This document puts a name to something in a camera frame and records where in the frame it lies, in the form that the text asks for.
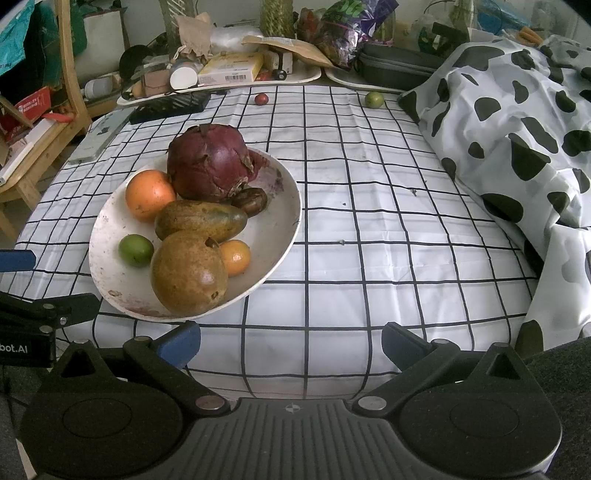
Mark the elongated brown mango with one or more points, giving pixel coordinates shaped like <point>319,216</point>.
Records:
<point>201,221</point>

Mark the small tangerine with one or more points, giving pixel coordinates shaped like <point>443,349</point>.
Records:
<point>236,257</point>

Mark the large orange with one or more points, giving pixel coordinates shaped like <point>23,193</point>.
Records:
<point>150,194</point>

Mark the black ridged tray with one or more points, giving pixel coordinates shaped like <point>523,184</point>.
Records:
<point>168,107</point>

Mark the green lime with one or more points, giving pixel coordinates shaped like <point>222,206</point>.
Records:
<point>374,99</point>
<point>135,249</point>

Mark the plant trunk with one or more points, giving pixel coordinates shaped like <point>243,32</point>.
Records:
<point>170,21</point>
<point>277,18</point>

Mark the yellow white box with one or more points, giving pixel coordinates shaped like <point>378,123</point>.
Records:
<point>231,69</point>

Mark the dark brown passion fruit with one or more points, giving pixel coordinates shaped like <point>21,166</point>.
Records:
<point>250,200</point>

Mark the small white bottle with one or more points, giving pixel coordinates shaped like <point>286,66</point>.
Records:
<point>99,87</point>

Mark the red dragon fruit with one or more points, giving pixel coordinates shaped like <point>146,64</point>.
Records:
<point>207,161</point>

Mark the person's dark grey clothing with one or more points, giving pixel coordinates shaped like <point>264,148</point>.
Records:
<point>568,406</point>

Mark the grey zip case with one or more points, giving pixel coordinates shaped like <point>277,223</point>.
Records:
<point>397,64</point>

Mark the white plate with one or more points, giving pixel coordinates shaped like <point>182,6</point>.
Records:
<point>272,230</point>

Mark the teal bag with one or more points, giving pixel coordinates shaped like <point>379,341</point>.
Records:
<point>11,44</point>

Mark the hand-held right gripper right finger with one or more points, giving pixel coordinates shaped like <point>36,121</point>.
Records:
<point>404,344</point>

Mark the grey metal plate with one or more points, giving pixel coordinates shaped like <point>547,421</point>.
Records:
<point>99,136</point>

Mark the wooden chair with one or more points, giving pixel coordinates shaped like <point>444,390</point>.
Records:
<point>74,92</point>

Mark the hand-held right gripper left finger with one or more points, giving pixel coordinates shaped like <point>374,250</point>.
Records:
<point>178,344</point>

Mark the cow print blanket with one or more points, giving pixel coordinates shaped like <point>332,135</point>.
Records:
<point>508,115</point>

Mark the small cardboard box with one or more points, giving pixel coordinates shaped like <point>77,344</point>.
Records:
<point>154,83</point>

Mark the brown paper envelope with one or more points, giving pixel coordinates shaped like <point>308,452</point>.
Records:
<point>295,48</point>

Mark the black white checked tablecloth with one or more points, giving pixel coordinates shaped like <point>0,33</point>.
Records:
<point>369,230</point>

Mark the purple snack bag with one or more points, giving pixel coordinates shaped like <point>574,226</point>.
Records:
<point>351,27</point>

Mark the white orange bottle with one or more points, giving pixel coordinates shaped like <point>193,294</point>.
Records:
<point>183,76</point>

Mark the clear plastic bag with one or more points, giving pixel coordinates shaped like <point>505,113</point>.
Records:
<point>233,37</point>

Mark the small black wheel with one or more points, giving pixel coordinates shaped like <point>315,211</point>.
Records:
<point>279,74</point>

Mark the black card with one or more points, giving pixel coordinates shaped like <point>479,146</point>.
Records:
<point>450,34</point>

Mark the torn brown paper bag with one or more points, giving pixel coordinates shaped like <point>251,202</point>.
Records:
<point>194,34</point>

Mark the round brown mango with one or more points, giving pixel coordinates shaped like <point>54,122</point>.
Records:
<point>189,272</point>

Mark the small red fruit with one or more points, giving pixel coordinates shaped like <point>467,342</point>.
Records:
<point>262,98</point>

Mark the red box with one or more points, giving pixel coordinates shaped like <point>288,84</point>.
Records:
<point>32,106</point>

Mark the black round object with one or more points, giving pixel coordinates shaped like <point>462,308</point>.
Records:
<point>134,57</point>

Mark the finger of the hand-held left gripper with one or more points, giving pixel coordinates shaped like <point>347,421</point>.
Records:
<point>69,309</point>
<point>16,262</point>

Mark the white tray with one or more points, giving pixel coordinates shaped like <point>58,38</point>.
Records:
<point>341,78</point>
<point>295,78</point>

